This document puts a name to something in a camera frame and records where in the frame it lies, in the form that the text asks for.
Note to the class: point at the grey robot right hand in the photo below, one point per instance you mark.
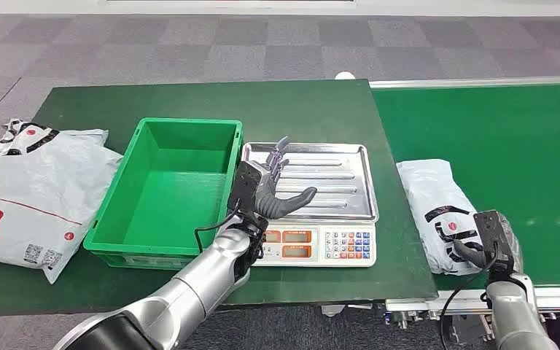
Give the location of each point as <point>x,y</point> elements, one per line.
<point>468,253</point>

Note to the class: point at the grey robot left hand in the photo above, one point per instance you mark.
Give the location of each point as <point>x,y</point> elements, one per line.
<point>268,203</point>

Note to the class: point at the small grey parcel black print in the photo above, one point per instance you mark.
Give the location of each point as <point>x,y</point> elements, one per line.
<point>429,193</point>

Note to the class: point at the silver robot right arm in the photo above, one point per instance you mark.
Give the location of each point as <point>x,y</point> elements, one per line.
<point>516,319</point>

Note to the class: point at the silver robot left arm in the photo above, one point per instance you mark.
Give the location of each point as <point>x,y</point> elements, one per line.
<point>202,275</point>

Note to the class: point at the electronic scale with steel tray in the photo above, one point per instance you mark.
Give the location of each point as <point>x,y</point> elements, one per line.
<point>328,193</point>

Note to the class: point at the green plastic crate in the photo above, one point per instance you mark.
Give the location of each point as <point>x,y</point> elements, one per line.
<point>183,193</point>

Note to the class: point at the dark green table board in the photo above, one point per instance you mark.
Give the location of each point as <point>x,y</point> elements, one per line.
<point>212,101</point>

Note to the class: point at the white table foot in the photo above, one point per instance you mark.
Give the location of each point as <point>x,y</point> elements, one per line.
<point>333,310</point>

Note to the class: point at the white round knob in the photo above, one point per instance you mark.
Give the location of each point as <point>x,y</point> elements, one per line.
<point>345,75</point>

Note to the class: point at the flat grey bag black print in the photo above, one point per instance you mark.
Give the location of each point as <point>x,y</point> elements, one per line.
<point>67,137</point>

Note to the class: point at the large grey bag red print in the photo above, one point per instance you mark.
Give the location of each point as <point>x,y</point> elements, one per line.
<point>29,193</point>

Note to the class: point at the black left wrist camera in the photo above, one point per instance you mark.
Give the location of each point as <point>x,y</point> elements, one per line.
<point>243,188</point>

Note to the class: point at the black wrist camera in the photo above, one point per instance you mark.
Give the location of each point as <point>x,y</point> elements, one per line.
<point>243,188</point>
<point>495,239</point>

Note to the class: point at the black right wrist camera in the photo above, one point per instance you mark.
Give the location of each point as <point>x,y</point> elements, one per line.
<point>495,239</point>

